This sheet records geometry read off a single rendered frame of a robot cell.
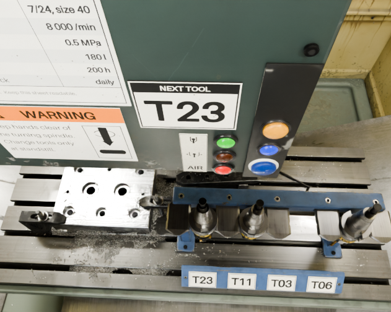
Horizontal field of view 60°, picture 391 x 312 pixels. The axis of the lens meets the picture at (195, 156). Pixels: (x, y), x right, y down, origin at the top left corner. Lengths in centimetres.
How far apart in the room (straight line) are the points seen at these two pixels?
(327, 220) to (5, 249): 94
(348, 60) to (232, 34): 159
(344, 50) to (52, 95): 157
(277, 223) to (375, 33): 118
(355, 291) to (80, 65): 99
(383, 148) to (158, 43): 129
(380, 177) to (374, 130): 20
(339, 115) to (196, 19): 159
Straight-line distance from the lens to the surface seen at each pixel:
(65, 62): 30
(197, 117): 33
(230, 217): 77
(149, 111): 33
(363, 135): 152
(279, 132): 35
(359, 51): 182
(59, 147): 43
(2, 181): 162
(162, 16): 25
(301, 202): 80
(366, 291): 115
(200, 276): 101
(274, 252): 109
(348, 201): 83
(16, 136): 43
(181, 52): 27
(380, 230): 85
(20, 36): 30
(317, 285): 106
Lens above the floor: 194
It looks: 60 degrees down
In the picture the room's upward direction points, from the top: 3 degrees counter-clockwise
